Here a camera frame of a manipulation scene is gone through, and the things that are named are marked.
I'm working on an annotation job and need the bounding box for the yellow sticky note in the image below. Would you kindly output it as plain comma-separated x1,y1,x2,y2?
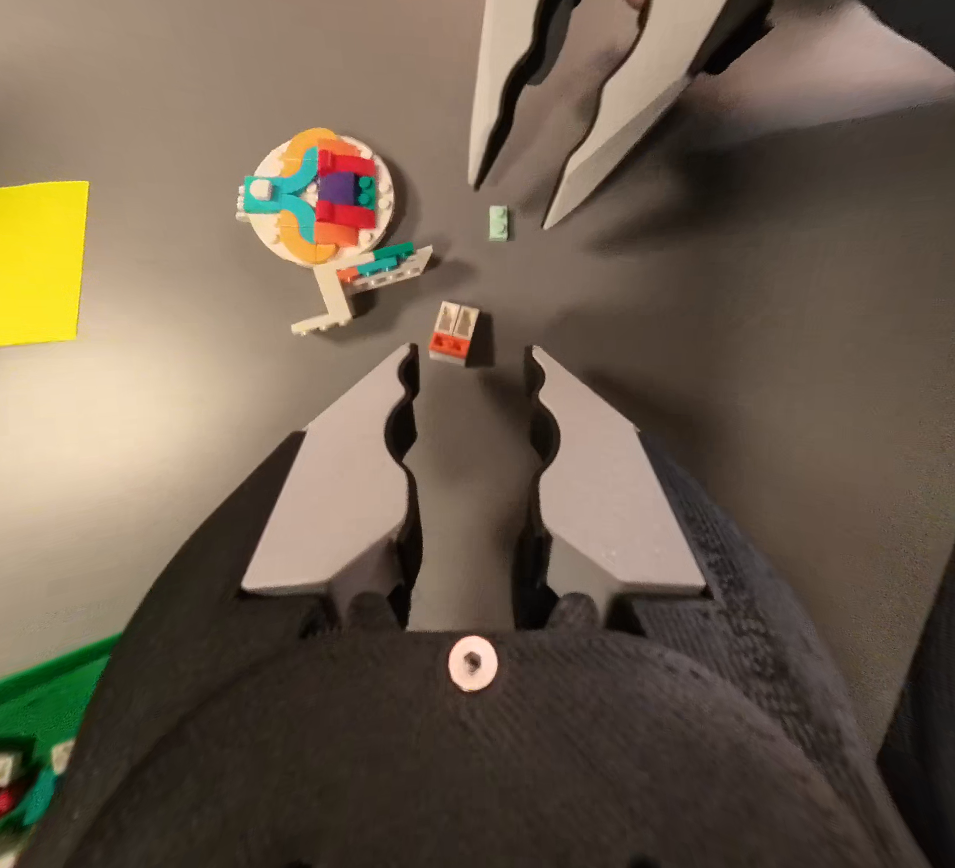
0,179,91,347

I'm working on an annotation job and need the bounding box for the round rainbow brick plate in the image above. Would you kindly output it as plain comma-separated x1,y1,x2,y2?
234,127,397,265

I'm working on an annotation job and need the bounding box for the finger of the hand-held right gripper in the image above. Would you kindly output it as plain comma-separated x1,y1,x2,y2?
467,0,601,190
542,0,778,231

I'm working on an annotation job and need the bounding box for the white brick assembly teal brick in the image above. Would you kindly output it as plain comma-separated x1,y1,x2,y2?
290,240,434,338

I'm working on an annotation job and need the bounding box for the green plastic bin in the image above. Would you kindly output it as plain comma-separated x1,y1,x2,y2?
0,632,125,868

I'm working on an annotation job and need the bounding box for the person's leg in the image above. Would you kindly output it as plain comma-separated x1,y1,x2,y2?
875,584,955,868

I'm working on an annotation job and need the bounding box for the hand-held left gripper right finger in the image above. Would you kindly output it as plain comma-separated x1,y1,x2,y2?
515,346,708,625

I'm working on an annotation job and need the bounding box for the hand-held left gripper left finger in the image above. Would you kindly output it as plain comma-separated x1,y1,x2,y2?
239,343,424,626

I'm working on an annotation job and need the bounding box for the pile of toy bricks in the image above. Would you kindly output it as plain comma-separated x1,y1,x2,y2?
0,732,77,833

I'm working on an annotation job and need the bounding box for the white orange small brick assembly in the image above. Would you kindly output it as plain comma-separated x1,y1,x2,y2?
428,300,483,368

